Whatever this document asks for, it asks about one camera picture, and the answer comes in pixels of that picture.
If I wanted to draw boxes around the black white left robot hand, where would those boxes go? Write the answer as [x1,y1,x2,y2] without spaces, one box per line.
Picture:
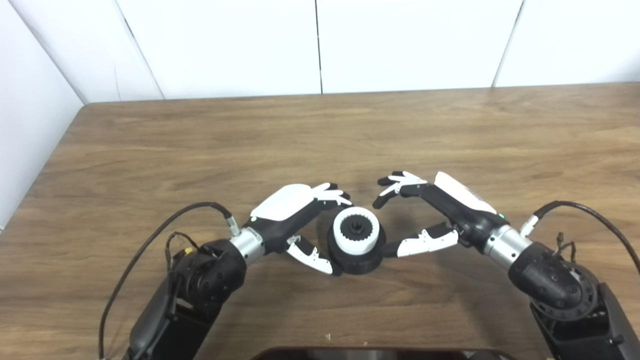
[242,182,353,276]

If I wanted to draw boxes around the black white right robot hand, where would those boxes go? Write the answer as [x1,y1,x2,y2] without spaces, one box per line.
[372,171,508,258]

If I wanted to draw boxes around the white ring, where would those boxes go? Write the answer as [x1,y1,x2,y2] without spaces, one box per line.
[333,206,379,253]

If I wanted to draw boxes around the round black part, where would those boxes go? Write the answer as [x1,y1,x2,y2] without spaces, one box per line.
[327,225,387,276]

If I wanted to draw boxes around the glossy black robot chest edge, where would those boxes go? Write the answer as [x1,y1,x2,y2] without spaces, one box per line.
[250,347,518,360]

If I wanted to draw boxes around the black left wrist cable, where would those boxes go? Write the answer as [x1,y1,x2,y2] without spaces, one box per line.
[98,201,242,360]

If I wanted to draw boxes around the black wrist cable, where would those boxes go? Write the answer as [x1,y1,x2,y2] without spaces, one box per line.
[520,200,640,276]
[98,201,242,360]

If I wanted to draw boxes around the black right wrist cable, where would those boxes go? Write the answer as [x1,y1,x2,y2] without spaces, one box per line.
[520,200,640,276]

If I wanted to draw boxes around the thin wire with yellow plug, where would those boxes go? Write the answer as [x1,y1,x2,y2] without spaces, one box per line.
[165,231,201,271]

